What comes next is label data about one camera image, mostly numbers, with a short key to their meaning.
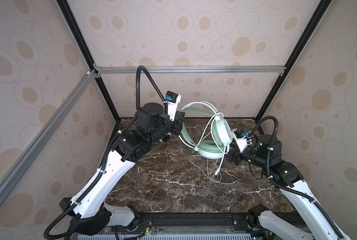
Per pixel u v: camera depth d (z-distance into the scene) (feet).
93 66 2.88
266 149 1.55
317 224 1.29
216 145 1.63
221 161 1.57
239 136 1.78
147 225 2.39
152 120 1.31
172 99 1.51
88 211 1.20
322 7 2.23
